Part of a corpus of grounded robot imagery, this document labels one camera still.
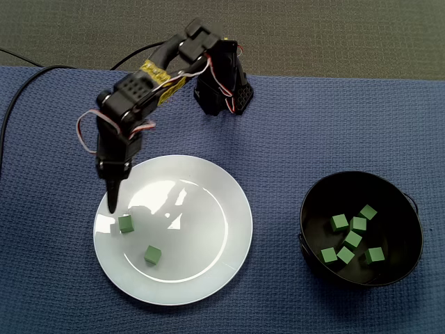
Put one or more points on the black metal pot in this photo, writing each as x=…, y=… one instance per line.
x=393, y=226

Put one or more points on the green foam cube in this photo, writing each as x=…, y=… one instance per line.
x=339, y=222
x=352, y=239
x=358, y=224
x=126, y=223
x=153, y=254
x=328, y=255
x=374, y=255
x=345, y=255
x=368, y=212

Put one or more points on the blue waffle cloth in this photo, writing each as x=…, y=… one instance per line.
x=69, y=174

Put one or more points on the white round plate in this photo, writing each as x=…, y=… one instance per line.
x=194, y=243

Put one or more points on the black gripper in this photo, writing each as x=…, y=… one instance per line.
x=113, y=171

